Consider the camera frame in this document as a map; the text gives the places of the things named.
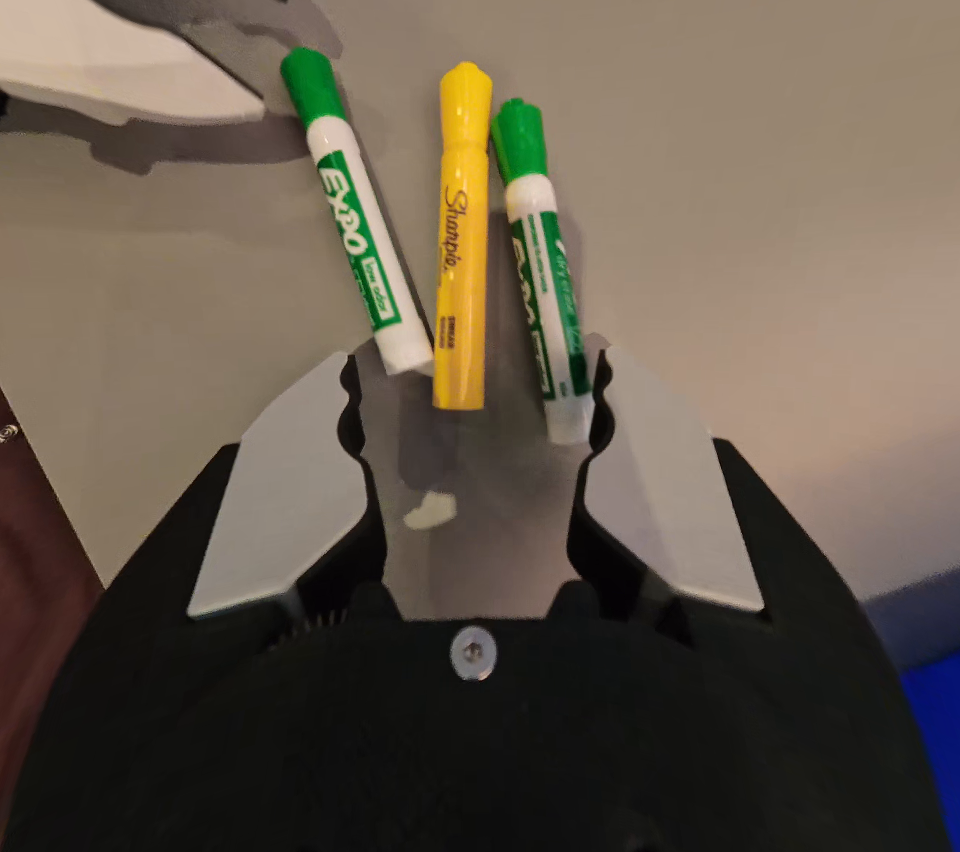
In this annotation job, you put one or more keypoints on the large blue plastic bin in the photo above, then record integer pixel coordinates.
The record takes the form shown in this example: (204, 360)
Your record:
(937, 732)

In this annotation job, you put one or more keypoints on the yellow highlighter marker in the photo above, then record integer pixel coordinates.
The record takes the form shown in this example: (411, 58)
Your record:
(461, 251)

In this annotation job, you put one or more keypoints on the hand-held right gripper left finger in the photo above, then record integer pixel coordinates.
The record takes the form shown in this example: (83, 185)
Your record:
(277, 492)

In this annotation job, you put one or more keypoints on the green dry-erase marker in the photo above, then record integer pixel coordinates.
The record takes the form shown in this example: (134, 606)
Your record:
(540, 267)
(352, 221)

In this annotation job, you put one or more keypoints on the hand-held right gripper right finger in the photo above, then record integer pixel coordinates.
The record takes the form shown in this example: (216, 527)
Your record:
(667, 492)

